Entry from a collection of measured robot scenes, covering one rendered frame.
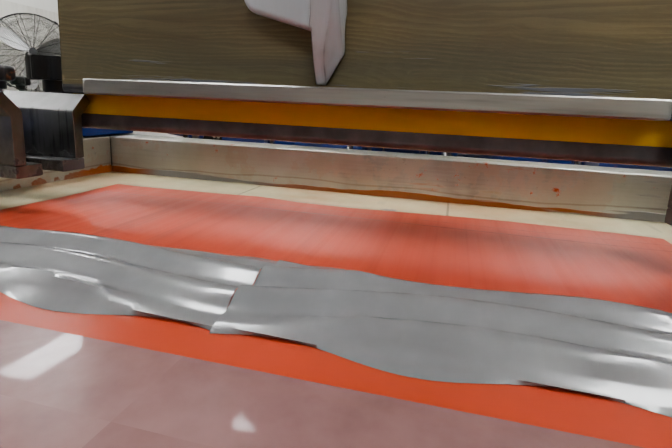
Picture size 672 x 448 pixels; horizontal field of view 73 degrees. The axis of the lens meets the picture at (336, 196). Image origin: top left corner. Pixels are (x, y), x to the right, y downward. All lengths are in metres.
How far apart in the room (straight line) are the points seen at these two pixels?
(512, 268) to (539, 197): 0.15
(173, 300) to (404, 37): 0.19
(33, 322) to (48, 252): 0.05
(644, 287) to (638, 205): 0.16
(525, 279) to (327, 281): 0.10
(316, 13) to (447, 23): 0.07
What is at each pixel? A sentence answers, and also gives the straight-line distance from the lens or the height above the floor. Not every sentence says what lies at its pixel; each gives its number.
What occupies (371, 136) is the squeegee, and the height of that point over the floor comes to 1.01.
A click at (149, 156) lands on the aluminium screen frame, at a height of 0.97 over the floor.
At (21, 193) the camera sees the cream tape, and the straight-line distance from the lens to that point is 0.41.
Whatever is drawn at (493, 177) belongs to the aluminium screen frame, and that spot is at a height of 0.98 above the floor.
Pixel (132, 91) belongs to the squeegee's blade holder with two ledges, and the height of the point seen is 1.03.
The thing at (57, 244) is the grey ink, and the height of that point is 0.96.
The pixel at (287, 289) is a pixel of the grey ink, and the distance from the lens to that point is 0.17.
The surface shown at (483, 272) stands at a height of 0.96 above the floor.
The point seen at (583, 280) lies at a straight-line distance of 0.25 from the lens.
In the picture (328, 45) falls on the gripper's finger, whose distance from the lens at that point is 0.27.
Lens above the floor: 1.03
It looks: 11 degrees down
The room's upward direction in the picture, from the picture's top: 3 degrees clockwise
